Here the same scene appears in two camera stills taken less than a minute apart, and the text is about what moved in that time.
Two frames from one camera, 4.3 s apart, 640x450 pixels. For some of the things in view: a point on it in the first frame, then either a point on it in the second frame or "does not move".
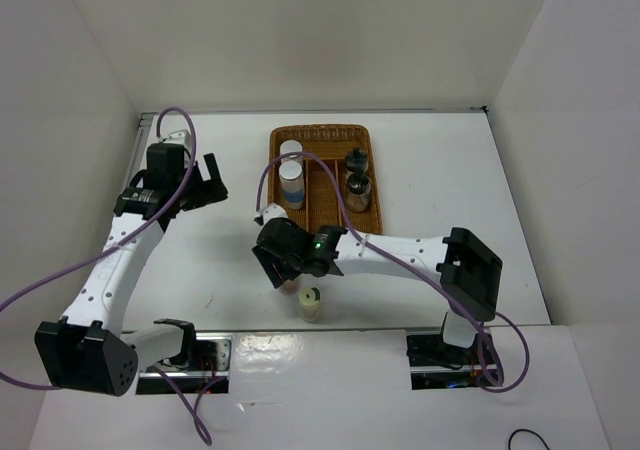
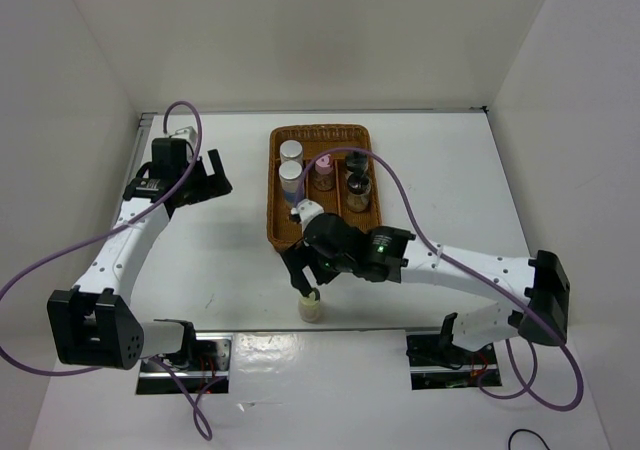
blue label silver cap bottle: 291,146 does not move
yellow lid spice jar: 310,299 does not move
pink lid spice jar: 289,287 -> 323,173
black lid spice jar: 358,192 does not move
